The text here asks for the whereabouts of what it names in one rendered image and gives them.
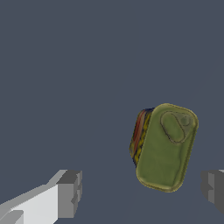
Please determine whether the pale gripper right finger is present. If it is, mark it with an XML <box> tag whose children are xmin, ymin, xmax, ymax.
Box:
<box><xmin>199</xmin><ymin>168</ymin><xmax>224</xmax><ymax>215</ymax></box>

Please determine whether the olive green sardine tin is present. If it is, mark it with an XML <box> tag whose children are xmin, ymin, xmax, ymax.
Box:
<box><xmin>129</xmin><ymin>102</ymin><xmax>200</xmax><ymax>193</ymax></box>

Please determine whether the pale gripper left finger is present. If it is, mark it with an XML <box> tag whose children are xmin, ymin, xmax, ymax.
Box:
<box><xmin>0</xmin><ymin>169</ymin><xmax>83</xmax><ymax>224</ymax></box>

